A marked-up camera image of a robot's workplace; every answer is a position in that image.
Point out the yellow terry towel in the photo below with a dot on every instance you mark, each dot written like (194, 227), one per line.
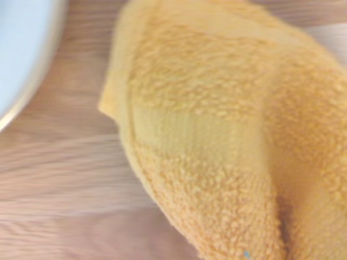
(217, 122)

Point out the white wide bowl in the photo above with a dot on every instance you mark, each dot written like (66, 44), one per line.
(19, 54)

